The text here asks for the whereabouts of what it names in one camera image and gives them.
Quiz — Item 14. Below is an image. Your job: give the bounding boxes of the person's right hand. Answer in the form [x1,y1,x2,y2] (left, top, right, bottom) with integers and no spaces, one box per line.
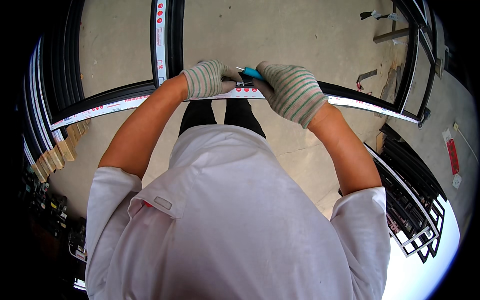
[252,61,330,130]

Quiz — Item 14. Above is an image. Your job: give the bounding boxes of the person's left hand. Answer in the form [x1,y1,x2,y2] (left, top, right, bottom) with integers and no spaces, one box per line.
[181,59,243,101]

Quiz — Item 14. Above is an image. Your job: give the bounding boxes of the blue handled screwdriver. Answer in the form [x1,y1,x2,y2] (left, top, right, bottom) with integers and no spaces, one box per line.
[235,66,267,82]

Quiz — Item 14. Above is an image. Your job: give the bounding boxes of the black window frame white film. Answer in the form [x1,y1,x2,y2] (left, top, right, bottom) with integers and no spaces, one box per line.
[40,0,432,132]

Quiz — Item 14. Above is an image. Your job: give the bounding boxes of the person's legs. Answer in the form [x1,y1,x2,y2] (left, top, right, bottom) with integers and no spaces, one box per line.
[179,99,267,139]

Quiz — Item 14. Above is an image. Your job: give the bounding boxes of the dark metal scrap piece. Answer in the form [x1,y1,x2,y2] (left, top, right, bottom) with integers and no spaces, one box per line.
[356,69,379,92]

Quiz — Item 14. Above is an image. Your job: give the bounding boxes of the grey metal bar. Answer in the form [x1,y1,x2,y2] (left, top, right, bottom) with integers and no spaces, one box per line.
[373,28,410,44]

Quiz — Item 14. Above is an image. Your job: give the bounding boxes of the black scrap with white tape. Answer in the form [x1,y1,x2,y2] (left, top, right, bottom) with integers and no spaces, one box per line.
[360,10,408,23]

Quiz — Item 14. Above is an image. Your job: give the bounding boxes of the person's body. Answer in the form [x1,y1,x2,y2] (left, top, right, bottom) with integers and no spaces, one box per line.
[85,124,391,300]

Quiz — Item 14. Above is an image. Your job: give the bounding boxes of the row of wooden blocks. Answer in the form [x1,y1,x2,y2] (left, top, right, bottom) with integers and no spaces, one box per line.
[31,119,91,184]

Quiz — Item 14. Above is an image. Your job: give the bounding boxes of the stack of black window frames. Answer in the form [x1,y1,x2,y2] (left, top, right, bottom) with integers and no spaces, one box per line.
[15,34,88,181]

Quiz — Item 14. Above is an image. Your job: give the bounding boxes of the red label strip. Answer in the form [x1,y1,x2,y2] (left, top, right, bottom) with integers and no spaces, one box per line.
[442,128,461,176]

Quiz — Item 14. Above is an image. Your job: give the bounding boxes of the heap of dark tools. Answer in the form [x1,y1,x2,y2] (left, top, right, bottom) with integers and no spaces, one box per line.
[18,164,89,264]

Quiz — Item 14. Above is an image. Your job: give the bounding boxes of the black leaning window frame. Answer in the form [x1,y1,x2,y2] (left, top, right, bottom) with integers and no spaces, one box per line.
[393,0,449,129]

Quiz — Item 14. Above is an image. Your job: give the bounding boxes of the pile of black frame sashes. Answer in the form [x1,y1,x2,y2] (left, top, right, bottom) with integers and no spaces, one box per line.
[338,123,449,264]

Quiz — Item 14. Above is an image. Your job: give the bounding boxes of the white cable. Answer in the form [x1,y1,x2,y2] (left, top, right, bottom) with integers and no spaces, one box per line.
[452,122,479,163]

